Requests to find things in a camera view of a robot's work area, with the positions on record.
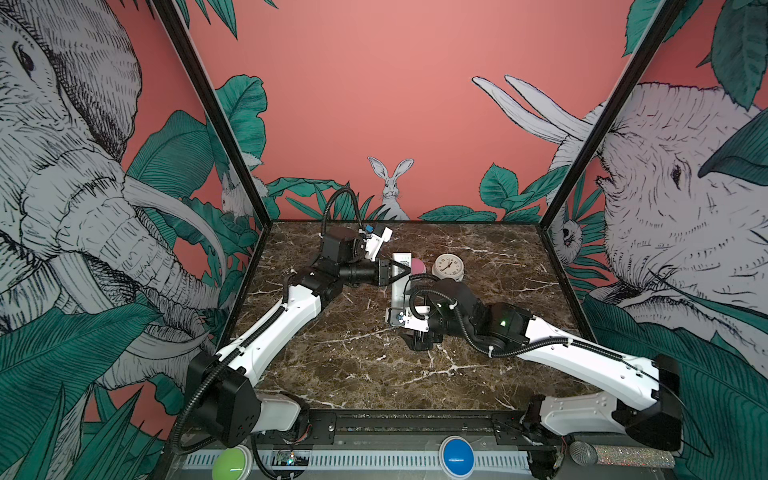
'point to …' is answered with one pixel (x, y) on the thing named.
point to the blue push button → (456, 457)
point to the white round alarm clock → (448, 265)
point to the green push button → (233, 463)
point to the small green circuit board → (290, 457)
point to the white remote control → (398, 286)
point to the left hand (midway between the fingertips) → (407, 268)
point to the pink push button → (417, 266)
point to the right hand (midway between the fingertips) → (401, 308)
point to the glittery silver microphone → (585, 454)
